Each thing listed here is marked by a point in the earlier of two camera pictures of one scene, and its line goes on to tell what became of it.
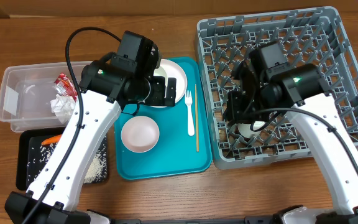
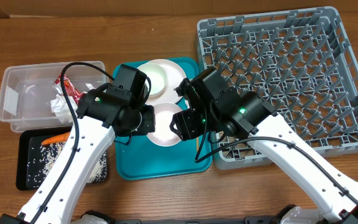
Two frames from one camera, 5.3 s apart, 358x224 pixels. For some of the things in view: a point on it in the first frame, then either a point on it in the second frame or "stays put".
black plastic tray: [31, 153] stays put
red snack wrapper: [64, 86] stays put
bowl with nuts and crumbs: [140, 134] to [163, 134]
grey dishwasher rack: [316, 37] stays put
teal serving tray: [184, 145] stays put
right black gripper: [239, 114] to [194, 128]
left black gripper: [160, 96] to [150, 124]
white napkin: [62, 106] stays put
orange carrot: [54, 140] stays put
